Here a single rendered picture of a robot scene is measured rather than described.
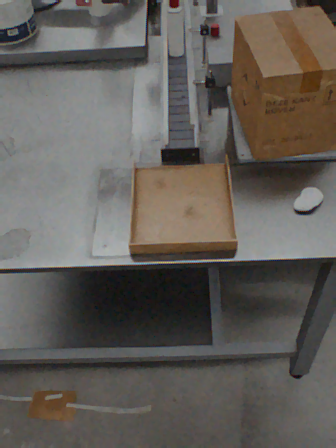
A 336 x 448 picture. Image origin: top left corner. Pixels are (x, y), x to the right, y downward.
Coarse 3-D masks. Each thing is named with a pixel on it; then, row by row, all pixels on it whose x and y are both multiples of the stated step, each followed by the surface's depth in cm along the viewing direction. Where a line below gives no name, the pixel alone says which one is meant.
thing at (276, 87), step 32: (256, 32) 126; (288, 32) 125; (320, 32) 124; (256, 64) 117; (288, 64) 115; (320, 64) 115; (256, 96) 122; (288, 96) 118; (320, 96) 119; (256, 128) 126; (288, 128) 126; (320, 128) 127; (256, 160) 133
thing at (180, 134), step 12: (168, 60) 163; (180, 60) 162; (168, 72) 158; (180, 72) 158; (168, 84) 154; (180, 84) 153; (168, 96) 150; (180, 96) 149; (168, 108) 146; (180, 108) 146; (168, 120) 142; (180, 120) 142; (168, 132) 139; (180, 132) 138; (192, 132) 138; (168, 144) 136; (180, 144) 135; (192, 144) 135
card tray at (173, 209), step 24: (144, 168) 136; (168, 168) 136; (192, 168) 135; (216, 168) 135; (144, 192) 131; (168, 192) 130; (192, 192) 130; (216, 192) 129; (144, 216) 125; (168, 216) 125; (192, 216) 124; (216, 216) 124; (144, 240) 120; (168, 240) 120; (192, 240) 119; (216, 240) 114
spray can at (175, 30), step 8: (176, 0) 149; (168, 8) 152; (176, 8) 151; (168, 16) 153; (176, 16) 152; (168, 24) 155; (176, 24) 154; (168, 32) 158; (176, 32) 156; (168, 40) 160; (176, 40) 158; (168, 48) 163; (176, 48) 161; (176, 56) 163
